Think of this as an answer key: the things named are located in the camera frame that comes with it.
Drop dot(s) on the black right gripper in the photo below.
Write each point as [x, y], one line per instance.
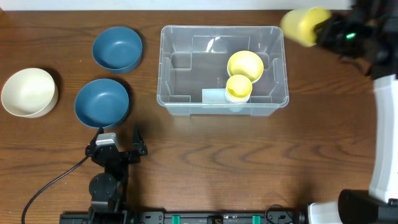
[337, 28]

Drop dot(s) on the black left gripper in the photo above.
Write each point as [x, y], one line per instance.
[138, 146]

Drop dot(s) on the yellow cup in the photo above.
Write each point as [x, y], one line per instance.
[238, 86]
[299, 24]

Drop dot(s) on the light blue cup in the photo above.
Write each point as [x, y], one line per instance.
[237, 108]

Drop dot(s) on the small yellow bowl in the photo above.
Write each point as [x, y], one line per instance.
[246, 63]

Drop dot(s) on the cream cup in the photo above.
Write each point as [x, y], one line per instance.
[233, 99]

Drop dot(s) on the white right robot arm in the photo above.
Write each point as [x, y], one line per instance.
[322, 142]

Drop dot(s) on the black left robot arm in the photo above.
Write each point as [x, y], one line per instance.
[108, 189]

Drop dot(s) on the clear plastic storage container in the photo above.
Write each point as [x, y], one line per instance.
[193, 69]

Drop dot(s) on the near dark blue bowl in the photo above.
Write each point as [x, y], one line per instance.
[102, 103]

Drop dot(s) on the dark blue bowl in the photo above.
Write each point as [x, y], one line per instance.
[102, 103]
[118, 49]

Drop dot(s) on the far dark blue bowl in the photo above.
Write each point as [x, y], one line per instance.
[118, 49]

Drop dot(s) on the large cream bowl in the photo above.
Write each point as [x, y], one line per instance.
[29, 93]

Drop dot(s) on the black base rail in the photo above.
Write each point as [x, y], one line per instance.
[270, 216]

